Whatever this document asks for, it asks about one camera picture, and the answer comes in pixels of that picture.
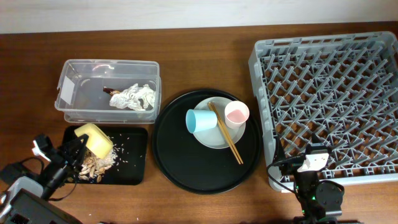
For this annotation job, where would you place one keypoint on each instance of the brown snack wrapper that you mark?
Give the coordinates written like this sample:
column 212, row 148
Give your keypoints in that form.
column 110, row 91

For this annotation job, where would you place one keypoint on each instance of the light blue plastic cup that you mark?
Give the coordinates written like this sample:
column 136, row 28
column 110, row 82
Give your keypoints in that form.
column 200, row 120

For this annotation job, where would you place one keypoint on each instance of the grey dishwasher rack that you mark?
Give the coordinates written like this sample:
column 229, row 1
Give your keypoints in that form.
column 343, row 88

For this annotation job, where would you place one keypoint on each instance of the yellow bowl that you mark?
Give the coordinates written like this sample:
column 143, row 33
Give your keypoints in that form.
column 98, row 143

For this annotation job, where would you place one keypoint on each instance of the grey round plate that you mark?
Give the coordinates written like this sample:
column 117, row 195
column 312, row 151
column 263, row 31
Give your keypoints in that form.
column 213, row 138

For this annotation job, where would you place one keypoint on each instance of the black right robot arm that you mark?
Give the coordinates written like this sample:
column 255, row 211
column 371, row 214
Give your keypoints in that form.
column 320, row 200

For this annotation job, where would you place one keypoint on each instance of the black rectangular tray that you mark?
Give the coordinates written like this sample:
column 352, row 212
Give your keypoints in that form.
column 138, row 149

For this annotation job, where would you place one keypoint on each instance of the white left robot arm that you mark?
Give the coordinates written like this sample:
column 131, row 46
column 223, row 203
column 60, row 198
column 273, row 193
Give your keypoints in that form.
column 28, row 198

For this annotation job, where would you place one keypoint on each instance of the clear plastic bin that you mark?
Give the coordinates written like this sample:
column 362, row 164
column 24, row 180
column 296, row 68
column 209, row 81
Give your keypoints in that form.
column 82, row 99

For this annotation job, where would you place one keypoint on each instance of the food scraps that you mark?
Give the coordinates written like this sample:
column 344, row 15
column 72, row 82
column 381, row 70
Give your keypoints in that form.
column 114, row 168

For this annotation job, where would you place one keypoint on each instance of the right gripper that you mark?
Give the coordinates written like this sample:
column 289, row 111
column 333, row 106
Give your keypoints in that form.
column 290, row 167

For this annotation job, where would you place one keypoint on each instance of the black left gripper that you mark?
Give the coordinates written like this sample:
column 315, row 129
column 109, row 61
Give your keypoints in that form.
column 78, row 158

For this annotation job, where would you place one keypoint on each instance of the pink plastic cup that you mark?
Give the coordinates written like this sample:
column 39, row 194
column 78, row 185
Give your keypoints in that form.
column 236, row 113

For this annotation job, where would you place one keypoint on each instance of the white napkin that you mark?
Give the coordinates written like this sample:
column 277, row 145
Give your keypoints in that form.
column 137, row 98

